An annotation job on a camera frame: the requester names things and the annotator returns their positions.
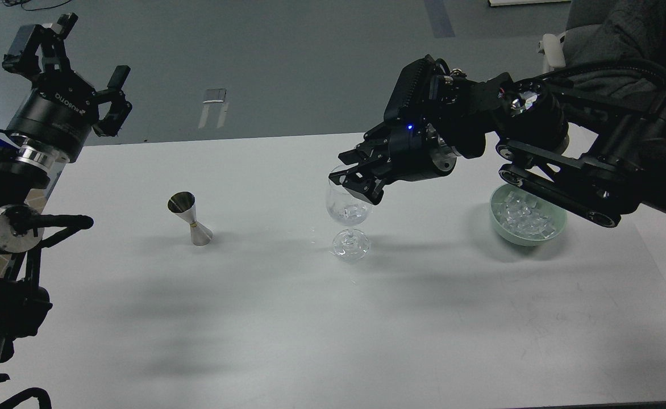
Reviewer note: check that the steel cocktail jigger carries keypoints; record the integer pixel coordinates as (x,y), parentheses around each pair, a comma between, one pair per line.
(183,204)

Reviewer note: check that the green bowl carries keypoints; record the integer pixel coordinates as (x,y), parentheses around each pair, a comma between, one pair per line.
(559,214)

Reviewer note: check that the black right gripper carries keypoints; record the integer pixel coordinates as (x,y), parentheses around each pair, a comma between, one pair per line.
(390,153)

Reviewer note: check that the person in grey hoodie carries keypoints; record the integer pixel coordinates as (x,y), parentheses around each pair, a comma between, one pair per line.
(630,30)

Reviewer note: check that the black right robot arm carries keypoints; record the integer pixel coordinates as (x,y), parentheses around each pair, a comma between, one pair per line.
(590,139)

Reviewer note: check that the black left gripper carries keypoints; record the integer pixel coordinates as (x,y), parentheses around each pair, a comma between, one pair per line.
(57,111)

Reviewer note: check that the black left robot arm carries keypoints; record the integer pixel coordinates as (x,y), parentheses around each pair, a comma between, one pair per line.
(24,303)

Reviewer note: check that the clear ice cubes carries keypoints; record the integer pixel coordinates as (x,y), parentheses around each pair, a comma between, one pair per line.
(525,215)

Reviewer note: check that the clear wine glass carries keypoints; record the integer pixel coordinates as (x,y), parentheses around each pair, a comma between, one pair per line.
(351,244)

